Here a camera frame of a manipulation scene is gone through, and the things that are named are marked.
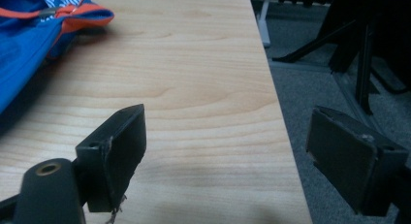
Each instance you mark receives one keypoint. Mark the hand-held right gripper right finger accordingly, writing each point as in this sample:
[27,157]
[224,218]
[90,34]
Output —
[349,159]

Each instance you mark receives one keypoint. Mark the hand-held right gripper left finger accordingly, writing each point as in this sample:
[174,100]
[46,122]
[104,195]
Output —
[119,153]

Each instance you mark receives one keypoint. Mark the blue and orange garment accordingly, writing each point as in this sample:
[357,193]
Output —
[29,39]

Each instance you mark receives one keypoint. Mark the black metal stand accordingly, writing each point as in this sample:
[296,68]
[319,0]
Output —
[358,46]

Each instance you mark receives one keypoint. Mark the grey table leg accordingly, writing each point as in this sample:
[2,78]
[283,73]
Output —
[263,20]

